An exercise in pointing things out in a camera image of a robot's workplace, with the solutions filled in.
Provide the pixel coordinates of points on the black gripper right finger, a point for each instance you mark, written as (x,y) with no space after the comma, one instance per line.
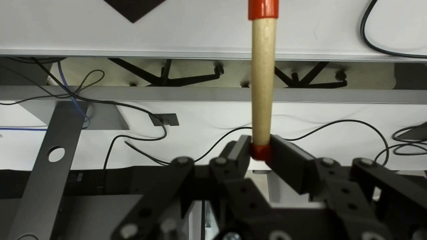
(368,201)

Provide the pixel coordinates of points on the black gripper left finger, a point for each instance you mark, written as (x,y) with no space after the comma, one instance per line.
(158,215)

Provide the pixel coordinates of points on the black square patch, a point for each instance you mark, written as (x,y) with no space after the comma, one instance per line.
(133,10)

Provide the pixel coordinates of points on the orange and beige pen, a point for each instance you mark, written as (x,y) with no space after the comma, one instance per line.
(262,14)

